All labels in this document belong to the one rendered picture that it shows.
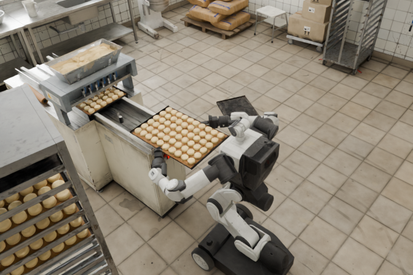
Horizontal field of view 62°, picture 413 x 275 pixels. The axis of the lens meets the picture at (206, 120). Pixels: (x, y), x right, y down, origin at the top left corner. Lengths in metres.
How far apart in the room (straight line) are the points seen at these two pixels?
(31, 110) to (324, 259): 2.41
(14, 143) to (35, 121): 0.13
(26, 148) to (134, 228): 2.04
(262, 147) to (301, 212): 1.40
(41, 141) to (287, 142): 2.99
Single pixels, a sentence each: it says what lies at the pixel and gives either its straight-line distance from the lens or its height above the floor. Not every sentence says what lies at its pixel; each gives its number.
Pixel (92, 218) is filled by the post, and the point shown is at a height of 1.38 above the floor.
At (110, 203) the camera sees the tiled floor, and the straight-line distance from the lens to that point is 3.44.
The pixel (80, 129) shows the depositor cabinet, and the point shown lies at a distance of 2.99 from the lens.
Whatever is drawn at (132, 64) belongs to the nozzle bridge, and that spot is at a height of 1.14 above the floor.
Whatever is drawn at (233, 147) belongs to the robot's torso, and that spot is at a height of 1.23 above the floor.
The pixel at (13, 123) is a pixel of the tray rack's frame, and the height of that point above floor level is 1.82.
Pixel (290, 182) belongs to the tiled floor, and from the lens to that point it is 3.48.
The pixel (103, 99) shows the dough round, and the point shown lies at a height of 0.91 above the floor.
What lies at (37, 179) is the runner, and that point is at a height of 1.68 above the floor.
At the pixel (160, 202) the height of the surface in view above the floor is 0.26.
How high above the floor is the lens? 2.58
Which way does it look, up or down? 39 degrees down
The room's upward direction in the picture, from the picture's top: 3 degrees counter-clockwise
